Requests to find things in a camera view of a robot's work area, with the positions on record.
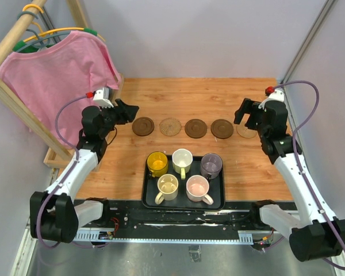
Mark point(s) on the wooden clothes rack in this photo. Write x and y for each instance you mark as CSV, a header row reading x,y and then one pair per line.
x,y
10,99

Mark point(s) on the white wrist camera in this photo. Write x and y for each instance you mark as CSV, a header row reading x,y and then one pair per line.
x,y
272,94
102,97

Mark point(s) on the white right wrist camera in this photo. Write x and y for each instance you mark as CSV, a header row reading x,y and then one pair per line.
x,y
272,94

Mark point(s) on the purple transparent cup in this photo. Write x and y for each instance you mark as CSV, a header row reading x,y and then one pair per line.
x,y
211,165

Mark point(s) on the yellow clothes hanger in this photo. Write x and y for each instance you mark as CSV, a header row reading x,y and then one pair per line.
x,y
79,16

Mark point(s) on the brown wooden coaster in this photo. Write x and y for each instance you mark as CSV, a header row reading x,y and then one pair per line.
x,y
222,129
196,128
143,126

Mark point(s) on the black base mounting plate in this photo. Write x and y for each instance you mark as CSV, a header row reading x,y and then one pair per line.
x,y
234,213

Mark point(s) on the brown wooden coaster left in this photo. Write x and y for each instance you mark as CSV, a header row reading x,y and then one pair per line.
x,y
143,126

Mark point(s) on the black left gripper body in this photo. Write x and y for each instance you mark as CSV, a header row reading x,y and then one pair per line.
x,y
110,117

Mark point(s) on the woven rattan coaster left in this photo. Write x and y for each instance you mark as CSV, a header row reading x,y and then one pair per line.
x,y
170,126

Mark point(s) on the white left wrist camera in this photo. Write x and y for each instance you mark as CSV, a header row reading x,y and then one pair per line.
x,y
102,97

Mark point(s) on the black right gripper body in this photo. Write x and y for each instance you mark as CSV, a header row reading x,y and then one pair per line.
x,y
251,107

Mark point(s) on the yellow transparent cup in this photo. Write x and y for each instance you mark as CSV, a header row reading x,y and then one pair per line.
x,y
157,164

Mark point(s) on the woven rattan coaster right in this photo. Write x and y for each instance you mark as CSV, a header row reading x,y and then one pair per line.
x,y
245,132

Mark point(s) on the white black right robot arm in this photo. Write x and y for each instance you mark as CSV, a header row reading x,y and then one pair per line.
x,y
317,233

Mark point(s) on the white ceramic mug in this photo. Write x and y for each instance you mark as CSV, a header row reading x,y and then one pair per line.
x,y
182,160

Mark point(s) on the woven rattan coaster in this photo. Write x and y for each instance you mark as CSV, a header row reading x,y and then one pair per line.
x,y
245,132
170,126

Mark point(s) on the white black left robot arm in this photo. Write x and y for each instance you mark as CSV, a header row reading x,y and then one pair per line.
x,y
53,214

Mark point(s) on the pink ceramic mug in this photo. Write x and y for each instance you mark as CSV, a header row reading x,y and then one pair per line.
x,y
197,188

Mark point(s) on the aluminium frame rail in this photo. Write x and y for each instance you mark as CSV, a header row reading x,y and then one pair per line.
x,y
153,233

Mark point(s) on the brown wooden coaster middle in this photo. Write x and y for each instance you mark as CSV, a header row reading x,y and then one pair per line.
x,y
196,128

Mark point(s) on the grey clothes hanger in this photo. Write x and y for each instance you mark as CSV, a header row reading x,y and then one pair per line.
x,y
42,19

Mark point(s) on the brown wooden coaster right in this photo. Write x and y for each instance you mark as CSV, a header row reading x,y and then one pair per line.
x,y
222,129

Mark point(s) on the cream ceramic mug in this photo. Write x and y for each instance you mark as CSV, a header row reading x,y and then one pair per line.
x,y
168,188

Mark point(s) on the pink t-shirt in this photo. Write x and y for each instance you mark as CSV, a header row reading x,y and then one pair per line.
x,y
52,82

